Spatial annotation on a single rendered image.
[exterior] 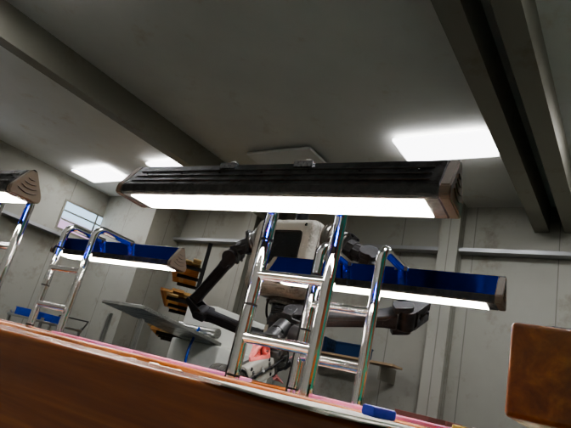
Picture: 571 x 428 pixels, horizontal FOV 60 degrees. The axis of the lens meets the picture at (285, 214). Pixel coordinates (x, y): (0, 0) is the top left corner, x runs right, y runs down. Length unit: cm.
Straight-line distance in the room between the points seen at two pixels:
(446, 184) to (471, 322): 751
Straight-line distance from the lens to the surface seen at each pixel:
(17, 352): 53
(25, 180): 131
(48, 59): 707
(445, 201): 68
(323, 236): 209
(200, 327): 539
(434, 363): 790
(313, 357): 87
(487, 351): 803
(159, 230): 1168
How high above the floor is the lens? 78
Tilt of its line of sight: 18 degrees up
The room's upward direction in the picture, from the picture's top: 14 degrees clockwise
